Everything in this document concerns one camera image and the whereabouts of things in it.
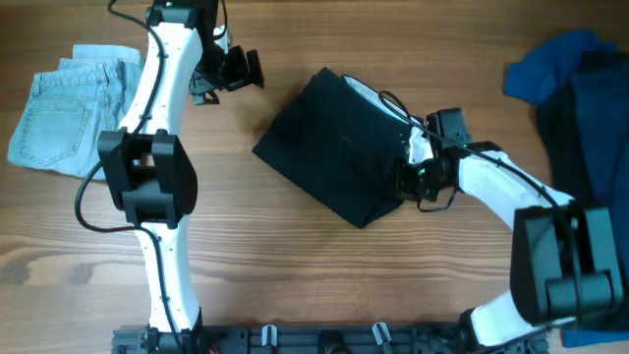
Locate blue polo shirt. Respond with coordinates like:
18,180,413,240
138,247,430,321
502,29,629,349

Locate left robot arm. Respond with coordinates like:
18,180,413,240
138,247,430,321
97,0,264,353

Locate black shorts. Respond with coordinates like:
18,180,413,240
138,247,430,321
253,68,411,228

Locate folded light blue jeans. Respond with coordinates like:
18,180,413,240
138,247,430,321
7,44,143,178

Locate dark navy pants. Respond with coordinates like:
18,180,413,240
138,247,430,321
535,51,629,332

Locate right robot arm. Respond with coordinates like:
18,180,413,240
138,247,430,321
396,109,628,353

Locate left black cable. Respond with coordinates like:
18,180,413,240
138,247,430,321
74,0,230,353

